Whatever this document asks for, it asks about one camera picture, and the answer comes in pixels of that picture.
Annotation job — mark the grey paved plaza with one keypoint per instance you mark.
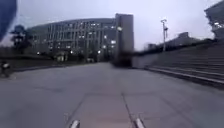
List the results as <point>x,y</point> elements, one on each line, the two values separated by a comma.
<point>110,90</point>

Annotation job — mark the building with lit windows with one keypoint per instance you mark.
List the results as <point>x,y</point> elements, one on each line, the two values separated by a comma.
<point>216,20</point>

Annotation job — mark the tall lamp pole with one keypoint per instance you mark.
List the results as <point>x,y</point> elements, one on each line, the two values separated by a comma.
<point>164,33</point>

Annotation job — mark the large grey multi-storey building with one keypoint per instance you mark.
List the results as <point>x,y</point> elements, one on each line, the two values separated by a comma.
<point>83,36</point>

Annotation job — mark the dark hedge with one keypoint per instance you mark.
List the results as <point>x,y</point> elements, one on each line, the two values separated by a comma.
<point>33,63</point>

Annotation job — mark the person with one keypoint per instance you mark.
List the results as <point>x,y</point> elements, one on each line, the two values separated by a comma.
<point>5,68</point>

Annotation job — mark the dark tree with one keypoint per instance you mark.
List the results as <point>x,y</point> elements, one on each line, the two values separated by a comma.
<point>19,38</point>

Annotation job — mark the robot's own part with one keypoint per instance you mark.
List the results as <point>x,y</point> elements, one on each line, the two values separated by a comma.
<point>74,124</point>
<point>139,123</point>

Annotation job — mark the low distant building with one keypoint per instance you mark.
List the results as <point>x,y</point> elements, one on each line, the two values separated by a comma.
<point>176,40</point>

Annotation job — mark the wide grey stone steps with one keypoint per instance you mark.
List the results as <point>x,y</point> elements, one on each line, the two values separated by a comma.
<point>193,61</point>

